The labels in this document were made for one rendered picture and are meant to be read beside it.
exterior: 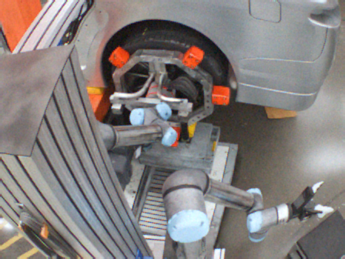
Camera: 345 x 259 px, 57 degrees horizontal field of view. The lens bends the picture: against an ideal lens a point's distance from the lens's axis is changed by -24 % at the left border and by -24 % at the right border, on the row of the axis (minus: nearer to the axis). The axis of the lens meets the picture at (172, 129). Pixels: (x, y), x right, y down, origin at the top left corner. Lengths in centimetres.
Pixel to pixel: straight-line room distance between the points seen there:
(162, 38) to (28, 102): 150
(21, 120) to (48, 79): 9
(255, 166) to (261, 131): 33
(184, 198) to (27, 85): 62
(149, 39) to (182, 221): 122
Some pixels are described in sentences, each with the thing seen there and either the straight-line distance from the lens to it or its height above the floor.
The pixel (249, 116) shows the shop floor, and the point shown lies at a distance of 319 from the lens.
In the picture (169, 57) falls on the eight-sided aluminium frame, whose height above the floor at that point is 112.
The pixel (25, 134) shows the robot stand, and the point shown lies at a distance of 55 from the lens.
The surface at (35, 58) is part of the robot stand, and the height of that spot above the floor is 203.
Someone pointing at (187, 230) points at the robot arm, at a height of 143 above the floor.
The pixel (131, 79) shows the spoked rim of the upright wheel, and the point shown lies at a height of 80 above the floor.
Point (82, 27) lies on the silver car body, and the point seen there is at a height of 125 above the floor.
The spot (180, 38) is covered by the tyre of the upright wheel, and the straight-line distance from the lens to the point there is 204.
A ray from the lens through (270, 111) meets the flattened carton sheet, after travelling 323.
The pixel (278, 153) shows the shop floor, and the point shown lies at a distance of 299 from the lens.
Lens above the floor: 240
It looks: 50 degrees down
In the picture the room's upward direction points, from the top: 8 degrees counter-clockwise
